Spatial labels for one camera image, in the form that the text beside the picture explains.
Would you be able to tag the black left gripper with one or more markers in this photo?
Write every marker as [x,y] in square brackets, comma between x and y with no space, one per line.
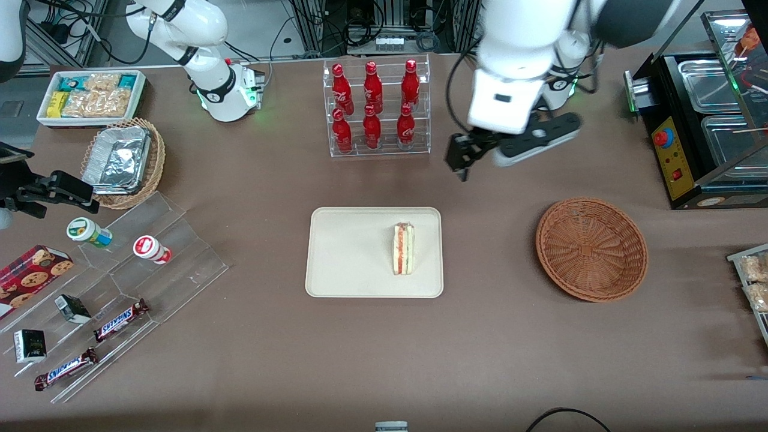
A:
[467,146]

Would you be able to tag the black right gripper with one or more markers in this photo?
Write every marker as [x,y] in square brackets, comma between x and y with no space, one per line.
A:
[19,187]

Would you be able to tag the triangle sandwich with filling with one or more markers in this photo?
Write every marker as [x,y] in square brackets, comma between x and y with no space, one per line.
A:
[403,249]

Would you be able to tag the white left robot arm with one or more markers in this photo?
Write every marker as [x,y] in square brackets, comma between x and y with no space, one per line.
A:
[516,48]

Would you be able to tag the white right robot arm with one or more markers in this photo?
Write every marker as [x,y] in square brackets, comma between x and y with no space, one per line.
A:
[210,90]

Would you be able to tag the small wicker basket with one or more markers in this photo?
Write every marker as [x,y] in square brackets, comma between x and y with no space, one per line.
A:
[158,168]

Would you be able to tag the large round wicker basket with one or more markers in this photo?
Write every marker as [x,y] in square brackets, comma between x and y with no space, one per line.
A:
[591,249]

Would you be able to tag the cream rectangular tray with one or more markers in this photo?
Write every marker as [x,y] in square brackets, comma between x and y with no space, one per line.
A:
[348,252]

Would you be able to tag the grey snack tray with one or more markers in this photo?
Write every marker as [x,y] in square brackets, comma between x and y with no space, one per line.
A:
[735,259]

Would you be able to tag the green label yogurt bottle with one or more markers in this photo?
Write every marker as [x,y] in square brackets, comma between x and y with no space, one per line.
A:
[89,232]

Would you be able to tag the aluminium foil container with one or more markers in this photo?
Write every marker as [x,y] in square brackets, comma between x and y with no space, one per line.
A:
[117,159]

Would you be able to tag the red cola bottle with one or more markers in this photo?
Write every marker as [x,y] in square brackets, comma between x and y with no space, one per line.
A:
[410,84]
[342,131]
[372,87]
[341,89]
[372,127]
[405,126]

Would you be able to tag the clear cookie pack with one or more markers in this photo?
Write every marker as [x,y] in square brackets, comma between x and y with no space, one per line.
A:
[115,103]
[81,105]
[102,82]

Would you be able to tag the yellow snack packet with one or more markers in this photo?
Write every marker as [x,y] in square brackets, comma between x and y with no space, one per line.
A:
[57,105]

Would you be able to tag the clear acrylic bottle rack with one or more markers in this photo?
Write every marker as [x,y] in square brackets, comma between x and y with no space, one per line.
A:
[387,150]

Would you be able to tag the red tartan cookie box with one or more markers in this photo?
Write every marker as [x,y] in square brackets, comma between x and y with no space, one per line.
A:
[33,276]

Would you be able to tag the red label yogurt bottle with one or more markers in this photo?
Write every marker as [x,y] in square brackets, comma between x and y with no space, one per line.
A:
[151,249]

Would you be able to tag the teal snack packet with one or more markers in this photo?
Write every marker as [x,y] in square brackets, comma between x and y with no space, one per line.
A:
[71,84]
[128,81]

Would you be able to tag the white snack bin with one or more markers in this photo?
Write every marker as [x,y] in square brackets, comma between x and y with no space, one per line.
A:
[141,96]

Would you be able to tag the small black box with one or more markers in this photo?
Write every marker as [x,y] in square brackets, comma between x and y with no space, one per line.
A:
[72,309]
[30,346]

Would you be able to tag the clear acrylic stepped display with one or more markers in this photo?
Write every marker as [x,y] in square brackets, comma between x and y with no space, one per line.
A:
[180,258]

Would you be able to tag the white power strip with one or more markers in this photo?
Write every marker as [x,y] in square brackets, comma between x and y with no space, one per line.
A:
[389,43]

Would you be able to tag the snickers chocolate bar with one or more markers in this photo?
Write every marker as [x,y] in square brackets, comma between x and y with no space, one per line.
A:
[66,369]
[120,320]

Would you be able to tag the black food warmer cabinet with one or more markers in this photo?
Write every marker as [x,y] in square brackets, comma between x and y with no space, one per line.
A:
[675,156]

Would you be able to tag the metal equipment rack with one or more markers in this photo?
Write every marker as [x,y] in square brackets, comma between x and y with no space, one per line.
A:
[312,24]

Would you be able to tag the steel food pan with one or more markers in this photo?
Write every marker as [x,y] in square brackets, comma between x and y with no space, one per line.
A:
[729,141]
[711,87]

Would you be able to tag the grey device edge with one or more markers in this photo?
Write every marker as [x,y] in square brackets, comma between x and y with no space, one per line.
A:
[391,427]

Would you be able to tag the clear snack pack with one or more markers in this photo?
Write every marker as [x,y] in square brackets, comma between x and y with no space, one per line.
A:
[759,297]
[757,268]

